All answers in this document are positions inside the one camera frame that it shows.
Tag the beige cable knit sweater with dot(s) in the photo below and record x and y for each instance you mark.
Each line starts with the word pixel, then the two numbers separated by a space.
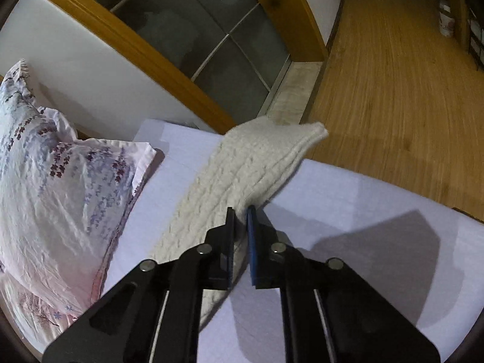
pixel 247 167

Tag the lavender bed sheet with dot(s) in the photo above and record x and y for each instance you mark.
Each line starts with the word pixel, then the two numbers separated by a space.
pixel 424 258

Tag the wooden framed glass door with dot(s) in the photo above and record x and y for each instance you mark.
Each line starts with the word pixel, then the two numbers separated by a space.
pixel 222 59

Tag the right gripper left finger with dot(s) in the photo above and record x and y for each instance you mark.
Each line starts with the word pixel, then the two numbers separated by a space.
pixel 153 314

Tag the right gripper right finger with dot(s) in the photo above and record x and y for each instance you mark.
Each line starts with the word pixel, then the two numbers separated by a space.
pixel 329 312

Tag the pink floral pillow right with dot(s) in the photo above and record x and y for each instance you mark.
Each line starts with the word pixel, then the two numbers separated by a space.
pixel 64 204

